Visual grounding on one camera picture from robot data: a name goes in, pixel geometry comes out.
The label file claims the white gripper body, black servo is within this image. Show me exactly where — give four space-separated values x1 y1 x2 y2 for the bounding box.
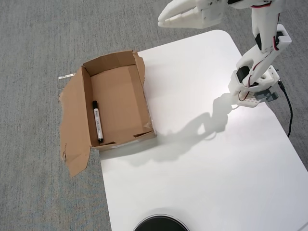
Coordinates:
197 0 228 27

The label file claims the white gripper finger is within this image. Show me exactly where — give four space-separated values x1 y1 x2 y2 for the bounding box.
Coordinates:
158 0 200 22
158 9 203 28

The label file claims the black and white marker pen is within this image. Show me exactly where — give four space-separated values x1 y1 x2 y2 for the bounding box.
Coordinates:
92 100 105 143

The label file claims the open brown cardboard box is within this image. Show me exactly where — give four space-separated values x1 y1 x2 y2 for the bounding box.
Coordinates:
57 50 157 178

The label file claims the grey table clamp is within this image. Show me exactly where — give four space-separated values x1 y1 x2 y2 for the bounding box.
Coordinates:
255 89 279 103

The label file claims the black round disc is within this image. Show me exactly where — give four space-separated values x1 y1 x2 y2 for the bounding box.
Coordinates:
133 214 190 231

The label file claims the black power cable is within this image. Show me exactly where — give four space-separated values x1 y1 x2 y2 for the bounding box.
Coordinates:
278 80 294 138

